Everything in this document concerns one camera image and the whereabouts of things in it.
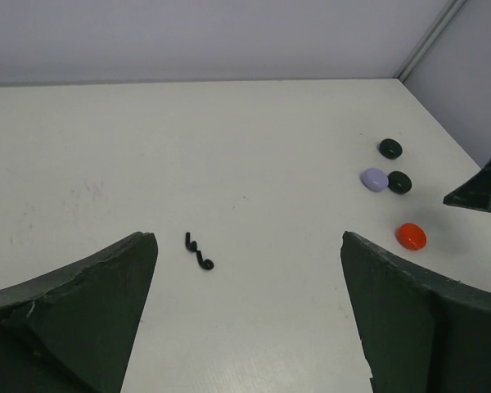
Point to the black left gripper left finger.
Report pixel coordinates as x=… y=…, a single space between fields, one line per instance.
x=73 y=329

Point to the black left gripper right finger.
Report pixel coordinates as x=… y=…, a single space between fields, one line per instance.
x=420 y=331

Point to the metal corner frame post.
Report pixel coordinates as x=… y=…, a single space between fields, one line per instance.
x=441 y=22

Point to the lilac charging case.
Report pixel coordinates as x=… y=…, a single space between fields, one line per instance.
x=374 y=179

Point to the orange charging case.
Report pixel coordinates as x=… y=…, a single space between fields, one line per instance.
x=411 y=236

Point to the black earbud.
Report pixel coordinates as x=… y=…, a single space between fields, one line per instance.
x=205 y=264
x=190 y=244

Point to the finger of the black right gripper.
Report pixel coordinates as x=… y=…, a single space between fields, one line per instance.
x=475 y=194

